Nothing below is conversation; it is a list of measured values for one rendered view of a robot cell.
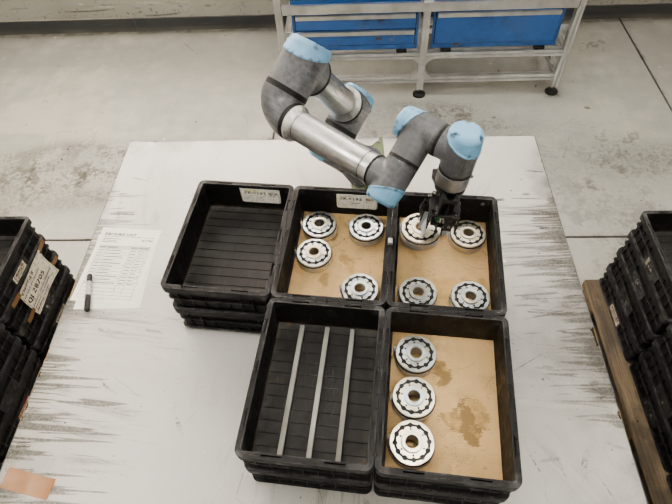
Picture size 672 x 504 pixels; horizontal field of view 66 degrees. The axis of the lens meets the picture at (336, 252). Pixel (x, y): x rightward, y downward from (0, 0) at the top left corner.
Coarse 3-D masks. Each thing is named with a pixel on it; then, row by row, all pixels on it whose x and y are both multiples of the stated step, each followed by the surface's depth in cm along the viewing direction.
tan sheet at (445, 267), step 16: (480, 224) 157; (400, 240) 155; (448, 240) 154; (400, 256) 151; (416, 256) 151; (432, 256) 151; (448, 256) 150; (464, 256) 150; (480, 256) 150; (400, 272) 148; (416, 272) 148; (432, 272) 147; (448, 272) 147; (464, 272) 147; (480, 272) 147; (448, 288) 144; (448, 304) 141
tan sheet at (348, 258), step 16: (384, 224) 159; (304, 240) 156; (336, 240) 156; (384, 240) 155; (336, 256) 152; (352, 256) 152; (368, 256) 152; (304, 272) 149; (320, 272) 149; (336, 272) 149; (352, 272) 148; (368, 272) 148; (304, 288) 146; (320, 288) 146; (336, 288) 145
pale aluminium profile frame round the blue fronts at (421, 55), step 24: (432, 0) 279; (456, 0) 278; (480, 0) 277; (504, 0) 276; (528, 0) 276; (552, 0) 276; (576, 0) 275; (288, 24) 331; (432, 24) 359; (576, 24) 288; (456, 48) 305; (480, 48) 304; (504, 48) 303; (528, 48) 303; (552, 48) 301; (480, 72) 318; (504, 72) 317; (528, 72) 316; (552, 72) 315
